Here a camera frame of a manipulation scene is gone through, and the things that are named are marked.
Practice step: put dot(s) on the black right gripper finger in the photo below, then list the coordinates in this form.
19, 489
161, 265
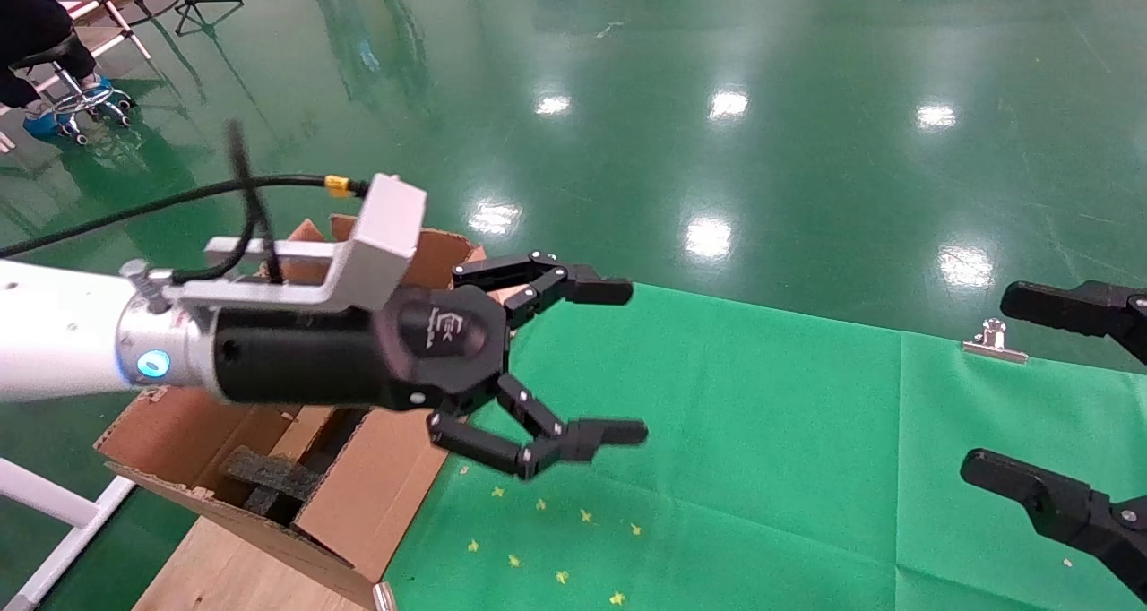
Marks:
1048, 503
1066, 308

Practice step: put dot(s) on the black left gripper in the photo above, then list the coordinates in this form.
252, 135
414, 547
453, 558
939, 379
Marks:
358, 360

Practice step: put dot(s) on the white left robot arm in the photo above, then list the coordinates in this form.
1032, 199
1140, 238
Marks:
54, 333

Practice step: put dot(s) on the large open cardboard carton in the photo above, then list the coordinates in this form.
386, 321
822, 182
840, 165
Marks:
376, 494

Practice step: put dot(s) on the green table cloth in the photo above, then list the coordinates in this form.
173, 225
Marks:
762, 468

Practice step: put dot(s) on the black foam insert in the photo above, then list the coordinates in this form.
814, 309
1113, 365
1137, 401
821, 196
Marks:
273, 481

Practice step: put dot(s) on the black tripod stand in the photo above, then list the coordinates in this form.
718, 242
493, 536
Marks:
199, 6

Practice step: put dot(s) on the black wheeled stool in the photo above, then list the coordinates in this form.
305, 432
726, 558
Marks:
79, 100

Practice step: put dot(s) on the person in black clothes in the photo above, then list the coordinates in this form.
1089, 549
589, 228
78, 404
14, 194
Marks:
27, 11

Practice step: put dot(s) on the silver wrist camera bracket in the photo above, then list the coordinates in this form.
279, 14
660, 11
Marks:
385, 226

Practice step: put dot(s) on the white metal frame bar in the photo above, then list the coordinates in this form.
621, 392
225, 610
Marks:
54, 521

